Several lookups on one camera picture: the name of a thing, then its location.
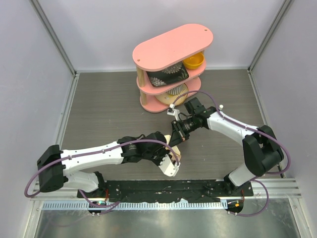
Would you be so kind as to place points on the pink three-tier shelf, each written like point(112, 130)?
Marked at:
point(163, 51)

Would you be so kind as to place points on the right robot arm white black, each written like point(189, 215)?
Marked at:
point(260, 150)

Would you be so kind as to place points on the aluminium frame rail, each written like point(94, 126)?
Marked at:
point(52, 34)
point(286, 4)

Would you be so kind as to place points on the aluminium frame rail right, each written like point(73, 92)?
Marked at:
point(286, 4)

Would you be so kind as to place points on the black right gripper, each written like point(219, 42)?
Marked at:
point(179, 135)

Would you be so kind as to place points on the striped small bowl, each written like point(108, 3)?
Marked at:
point(176, 90)

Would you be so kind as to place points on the beige patterned plate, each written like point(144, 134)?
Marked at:
point(167, 99)

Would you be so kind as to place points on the aluminium frame rail left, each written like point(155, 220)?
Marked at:
point(52, 34)

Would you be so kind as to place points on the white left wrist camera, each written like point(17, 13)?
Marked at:
point(168, 167)

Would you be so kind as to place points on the white slotted cable duct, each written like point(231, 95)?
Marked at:
point(181, 205)

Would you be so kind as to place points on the pink envelope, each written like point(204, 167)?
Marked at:
point(175, 155)

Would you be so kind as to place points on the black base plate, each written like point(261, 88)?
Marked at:
point(168, 191)

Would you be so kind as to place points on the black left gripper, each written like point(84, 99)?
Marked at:
point(164, 151)

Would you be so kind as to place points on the yellow bowl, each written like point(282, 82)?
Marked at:
point(194, 61)

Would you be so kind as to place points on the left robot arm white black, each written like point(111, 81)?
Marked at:
point(59, 168)

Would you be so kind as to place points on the black floral plate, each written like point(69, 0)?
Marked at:
point(170, 75)

